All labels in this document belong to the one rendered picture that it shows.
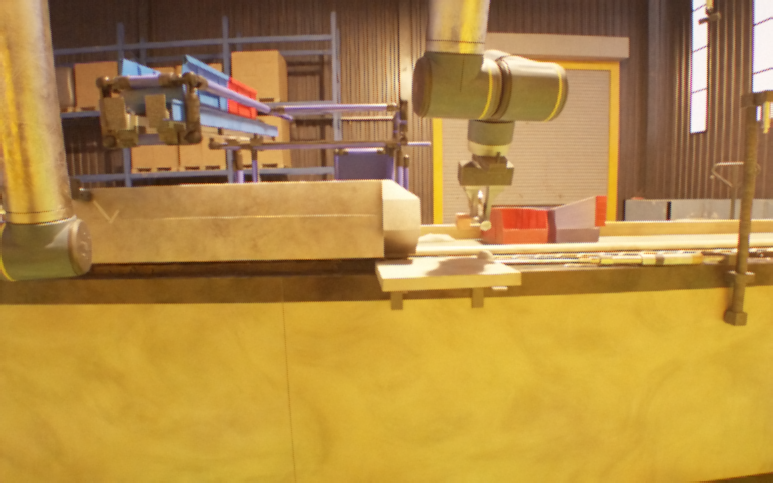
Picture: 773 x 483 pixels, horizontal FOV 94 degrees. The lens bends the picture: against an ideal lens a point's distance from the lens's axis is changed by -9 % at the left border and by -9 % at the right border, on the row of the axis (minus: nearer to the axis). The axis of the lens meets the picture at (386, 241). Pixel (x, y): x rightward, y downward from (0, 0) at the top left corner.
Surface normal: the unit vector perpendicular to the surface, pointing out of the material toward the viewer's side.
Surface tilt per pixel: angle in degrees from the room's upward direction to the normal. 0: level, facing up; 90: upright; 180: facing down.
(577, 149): 90
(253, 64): 90
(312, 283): 90
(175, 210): 80
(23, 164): 100
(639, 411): 90
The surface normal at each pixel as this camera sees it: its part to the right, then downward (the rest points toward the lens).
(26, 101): 0.72, 0.23
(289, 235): 0.02, -0.05
